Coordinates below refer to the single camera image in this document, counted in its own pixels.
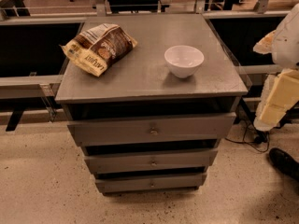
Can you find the black shoe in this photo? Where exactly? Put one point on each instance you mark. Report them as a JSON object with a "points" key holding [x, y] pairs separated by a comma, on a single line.
{"points": [[284, 162]]}

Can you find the grey drawer cabinet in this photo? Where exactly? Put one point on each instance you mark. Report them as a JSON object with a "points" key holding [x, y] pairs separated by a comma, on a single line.
{"points": [[141, 85]]}

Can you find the grey top drawer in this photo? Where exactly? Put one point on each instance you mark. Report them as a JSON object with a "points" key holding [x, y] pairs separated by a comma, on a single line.
{"points": [[138, 130]]}

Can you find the white ceramic bowl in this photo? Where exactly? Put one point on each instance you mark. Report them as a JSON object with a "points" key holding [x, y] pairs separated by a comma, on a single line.
{"points": [[183, 61]]}

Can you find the grey bottom drawer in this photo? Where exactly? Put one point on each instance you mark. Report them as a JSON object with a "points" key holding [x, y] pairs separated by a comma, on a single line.
{"points": [[190, 180]]}

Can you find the grey metal railing frame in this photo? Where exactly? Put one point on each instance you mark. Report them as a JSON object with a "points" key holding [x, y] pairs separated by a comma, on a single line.
{"points": [[32, 65]]}

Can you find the brown yellow snack bag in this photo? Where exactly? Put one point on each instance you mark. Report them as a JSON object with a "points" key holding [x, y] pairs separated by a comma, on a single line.
{"points": [[96, 49]]}

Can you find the grey drawer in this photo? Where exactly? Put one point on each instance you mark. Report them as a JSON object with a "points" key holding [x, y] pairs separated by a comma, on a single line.
{"points": [[190, 180], [138, 130], [148, 161]]}

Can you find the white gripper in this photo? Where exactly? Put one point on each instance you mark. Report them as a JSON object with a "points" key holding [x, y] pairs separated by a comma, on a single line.
{"points": [[287, 46]]}

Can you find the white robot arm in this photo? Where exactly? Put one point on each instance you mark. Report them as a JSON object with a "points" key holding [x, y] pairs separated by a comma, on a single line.
{"points": [[286, 42]]}

